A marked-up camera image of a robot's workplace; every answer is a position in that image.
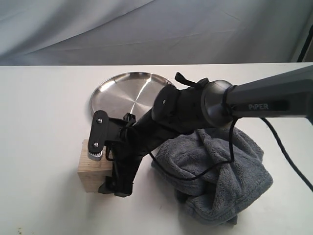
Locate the grey fabric backdrop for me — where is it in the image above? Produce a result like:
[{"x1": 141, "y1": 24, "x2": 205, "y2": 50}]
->
[{"x1": 0, "y1": 0, "x2": 313, "y2": 66}]

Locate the light wooden cube block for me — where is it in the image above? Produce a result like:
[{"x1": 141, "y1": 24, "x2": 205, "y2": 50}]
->
[{"x1": 77, "y1": 140, "x2": 112, "y2": 193}]

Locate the round stainless steel plate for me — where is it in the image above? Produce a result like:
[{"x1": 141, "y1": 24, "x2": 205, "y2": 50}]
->
[{"x1": 89, "y1": 72, "x2": 171, "y2": 119}]

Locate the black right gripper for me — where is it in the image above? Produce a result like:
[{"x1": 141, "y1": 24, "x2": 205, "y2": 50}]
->
[{"x1": 98, "y1": 113, "x2": 171, "y2": 197}]

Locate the black stand pole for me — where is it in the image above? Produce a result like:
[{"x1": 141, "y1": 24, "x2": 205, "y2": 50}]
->
[{"x1": 296, "y1": 25, "x2": 313, "y2": 63}]

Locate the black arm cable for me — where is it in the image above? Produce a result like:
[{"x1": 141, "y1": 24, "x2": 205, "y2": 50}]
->
[{"x1": 119, "y1": 73, "x2": 313, "y2": 191}]

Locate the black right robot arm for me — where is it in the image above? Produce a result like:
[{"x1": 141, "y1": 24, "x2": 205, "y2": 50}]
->
[{"x1": 88, "y1": 66, "x2": 313, "y2": 197}]

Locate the grey fleece towel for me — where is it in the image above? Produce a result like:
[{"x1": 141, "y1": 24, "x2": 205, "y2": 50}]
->
[{"x1": 152, "y1": 129, "x2": 273, "y2": 225}]

